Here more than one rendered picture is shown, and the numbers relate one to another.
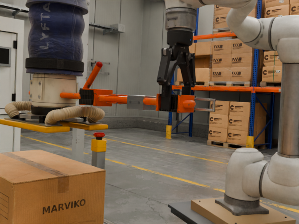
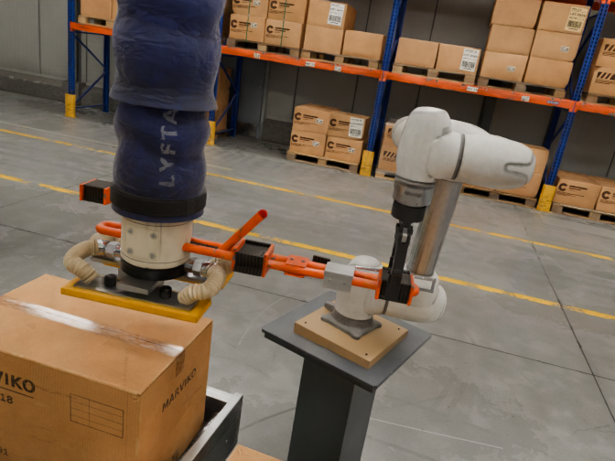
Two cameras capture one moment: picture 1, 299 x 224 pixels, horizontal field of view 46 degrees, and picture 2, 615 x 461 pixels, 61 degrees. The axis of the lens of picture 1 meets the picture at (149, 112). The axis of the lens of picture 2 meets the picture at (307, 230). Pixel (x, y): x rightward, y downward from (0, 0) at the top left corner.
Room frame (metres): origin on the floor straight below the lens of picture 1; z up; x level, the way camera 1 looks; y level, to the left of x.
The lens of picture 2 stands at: (0.18, 0.74, 1.76)
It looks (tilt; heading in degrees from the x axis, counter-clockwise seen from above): 19 degrees down; 327
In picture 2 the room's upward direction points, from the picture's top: 9 degrees clockwise
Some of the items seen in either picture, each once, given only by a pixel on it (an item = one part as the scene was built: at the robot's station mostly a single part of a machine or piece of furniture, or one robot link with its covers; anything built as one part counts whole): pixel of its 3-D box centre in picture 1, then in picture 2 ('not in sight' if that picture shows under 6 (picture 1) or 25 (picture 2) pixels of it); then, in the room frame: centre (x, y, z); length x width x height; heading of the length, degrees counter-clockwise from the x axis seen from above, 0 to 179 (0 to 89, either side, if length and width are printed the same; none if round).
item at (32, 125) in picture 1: (32, 121); (137, 291); (1.32, 0.45, 1.16); 0.34 x 0.10 x 0.05; 50
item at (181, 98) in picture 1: (175, 102); (394, 286); (1.01, -0.07, 1.26); 0.08 x 0.07 x 0.05; 50
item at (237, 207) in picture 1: (239, 200); (348, 314); (1.59, -0.43, 0.81); 0.22 x 0.18 x 0.06; 19
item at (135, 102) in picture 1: (141, 102); (339, 276); (1.10, 0.03, 1.25); 0.07 x 0.07 x 0.04; 50
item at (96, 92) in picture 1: (95, 97); (253, 257); (1.24, 0.19, 1.26); 0.10 x 0.08 x 0.06; 140
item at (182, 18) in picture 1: (180, 22); (412, 190); (1.02, -0.08, 1.49); 0.09 x 0.09 x 0.06
